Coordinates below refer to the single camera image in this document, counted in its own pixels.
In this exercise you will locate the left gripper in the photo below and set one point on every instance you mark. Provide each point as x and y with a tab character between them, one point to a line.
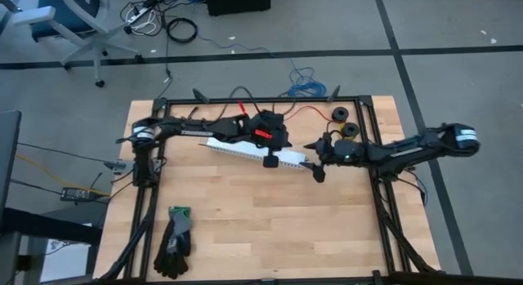
269	132

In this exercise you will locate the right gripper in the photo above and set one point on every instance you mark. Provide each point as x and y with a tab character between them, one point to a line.
341	152

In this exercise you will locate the white duct cover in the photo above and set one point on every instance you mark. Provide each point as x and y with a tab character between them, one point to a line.
239	147

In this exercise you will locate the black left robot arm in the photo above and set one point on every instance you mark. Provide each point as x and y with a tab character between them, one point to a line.
196	130

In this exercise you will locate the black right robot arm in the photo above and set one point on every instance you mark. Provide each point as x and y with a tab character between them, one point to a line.
408	150

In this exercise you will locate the black grey work glove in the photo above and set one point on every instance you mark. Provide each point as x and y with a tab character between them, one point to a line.
175	252

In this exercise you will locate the grey metal clamp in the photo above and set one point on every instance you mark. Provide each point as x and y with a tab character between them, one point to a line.
116	166

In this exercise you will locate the black box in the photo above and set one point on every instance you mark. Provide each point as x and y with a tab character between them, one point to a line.
237	1

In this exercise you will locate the white power strip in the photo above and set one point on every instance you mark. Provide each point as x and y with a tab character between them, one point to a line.
139	14

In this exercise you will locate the black power adapter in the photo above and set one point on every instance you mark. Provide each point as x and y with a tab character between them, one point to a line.
75	194

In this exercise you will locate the black side desk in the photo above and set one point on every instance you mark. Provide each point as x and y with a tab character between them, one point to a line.
41	225

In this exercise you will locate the dark grey desk panel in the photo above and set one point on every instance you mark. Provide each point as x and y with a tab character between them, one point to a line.
8	154

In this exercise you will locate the white office chair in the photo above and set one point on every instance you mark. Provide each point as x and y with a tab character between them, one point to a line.
37	14

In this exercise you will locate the black aluminium table frame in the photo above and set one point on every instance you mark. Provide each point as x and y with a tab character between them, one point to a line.
184	100

